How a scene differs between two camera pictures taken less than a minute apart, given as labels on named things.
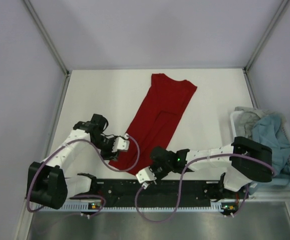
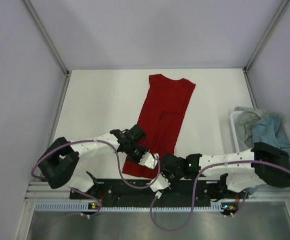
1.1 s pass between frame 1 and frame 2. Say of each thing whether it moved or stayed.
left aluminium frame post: stayed
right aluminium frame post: stayed
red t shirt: moved
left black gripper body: moved
